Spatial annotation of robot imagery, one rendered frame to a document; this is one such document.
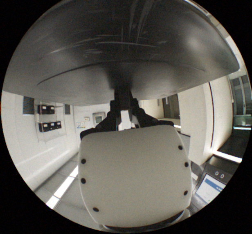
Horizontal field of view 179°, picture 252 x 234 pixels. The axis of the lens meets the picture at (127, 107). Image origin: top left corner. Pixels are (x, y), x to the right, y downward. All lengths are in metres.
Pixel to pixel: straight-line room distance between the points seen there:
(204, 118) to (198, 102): 0.08
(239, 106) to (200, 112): 0.96
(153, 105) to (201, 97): 1.46
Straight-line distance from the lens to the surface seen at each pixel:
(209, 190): 0.62
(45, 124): 2.79
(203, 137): 0.46
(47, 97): 0.16
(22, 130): 2.80
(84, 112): 4.75
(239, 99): 1.31
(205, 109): 0.42
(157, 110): 1.83
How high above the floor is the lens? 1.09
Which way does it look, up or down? 3 degrees down
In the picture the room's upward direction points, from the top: 174 degrees clockwise
